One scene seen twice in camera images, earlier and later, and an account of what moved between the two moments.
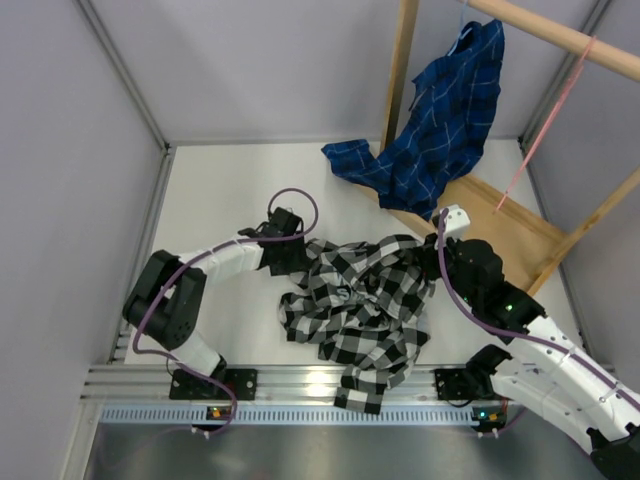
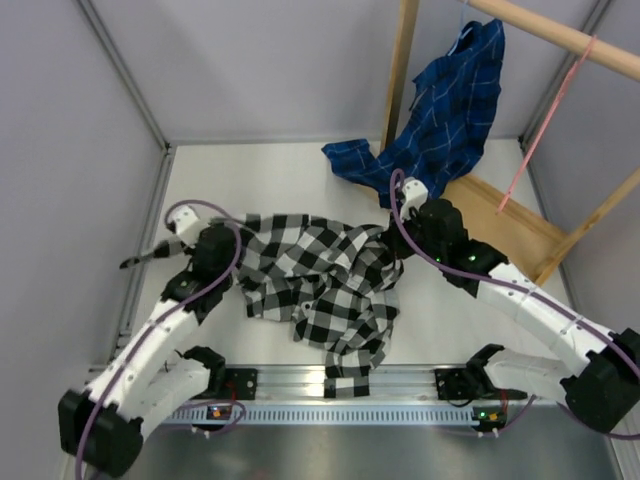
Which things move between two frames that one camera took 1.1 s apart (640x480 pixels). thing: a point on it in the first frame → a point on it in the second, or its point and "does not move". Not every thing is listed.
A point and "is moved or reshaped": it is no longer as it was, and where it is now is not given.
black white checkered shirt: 362,302 is moved or reshaped
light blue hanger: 462,34 does not move
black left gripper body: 293,257 → 235,251
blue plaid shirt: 444,131 does not move
